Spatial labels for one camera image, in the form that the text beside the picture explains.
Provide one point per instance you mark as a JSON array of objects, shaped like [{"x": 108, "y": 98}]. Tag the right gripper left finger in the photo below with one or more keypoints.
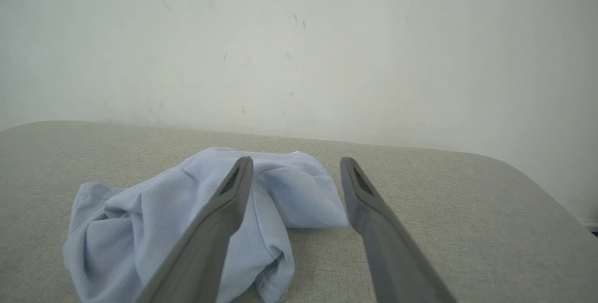
[{"x": 205, "y": 247}]

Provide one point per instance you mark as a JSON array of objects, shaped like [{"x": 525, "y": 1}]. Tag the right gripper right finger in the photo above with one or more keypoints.
[{"x": 392, "y": 256}]

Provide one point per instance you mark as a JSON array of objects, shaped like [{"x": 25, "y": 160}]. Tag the light blue white-collared polo shirt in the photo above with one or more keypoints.
[{"x": 140, "y": 209}]

